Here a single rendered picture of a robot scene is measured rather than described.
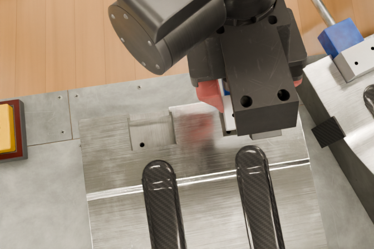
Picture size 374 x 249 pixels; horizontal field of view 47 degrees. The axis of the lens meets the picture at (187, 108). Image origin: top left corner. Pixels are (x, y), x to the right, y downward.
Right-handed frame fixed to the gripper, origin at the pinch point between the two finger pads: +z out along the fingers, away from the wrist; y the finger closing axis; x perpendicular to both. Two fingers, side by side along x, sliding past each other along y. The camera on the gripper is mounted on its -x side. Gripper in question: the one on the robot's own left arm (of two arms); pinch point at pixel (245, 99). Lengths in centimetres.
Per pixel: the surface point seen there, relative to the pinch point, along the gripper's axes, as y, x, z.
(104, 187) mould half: -17.1, -5.0, 5.2
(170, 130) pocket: -9.2, 1.9, 6.8
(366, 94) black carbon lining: 16.6, 4.9, 10.9
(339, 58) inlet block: 13.6, 8.6, 7.0
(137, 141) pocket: -13.4, 1.0, 6.5
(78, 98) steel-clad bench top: -21.8, 10.5, 8.4
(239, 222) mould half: -2.8, -9.8, 9.7
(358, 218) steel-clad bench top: 13.2, -7.9, 20.7
